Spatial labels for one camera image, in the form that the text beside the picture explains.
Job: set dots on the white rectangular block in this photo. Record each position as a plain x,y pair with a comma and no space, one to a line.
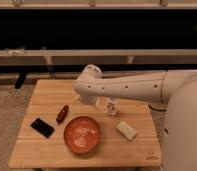
126,130

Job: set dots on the dark red oblong object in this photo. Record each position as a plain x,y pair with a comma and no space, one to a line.
62,114

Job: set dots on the wooden table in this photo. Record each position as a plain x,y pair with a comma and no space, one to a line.
59,131

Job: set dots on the orange ceramic bowl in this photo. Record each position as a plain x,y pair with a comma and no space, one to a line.
82,135

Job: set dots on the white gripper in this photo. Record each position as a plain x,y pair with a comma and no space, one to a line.
90,100

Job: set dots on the black rectangular phone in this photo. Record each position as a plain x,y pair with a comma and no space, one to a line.
42,127

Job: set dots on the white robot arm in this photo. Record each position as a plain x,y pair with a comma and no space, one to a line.
176,89

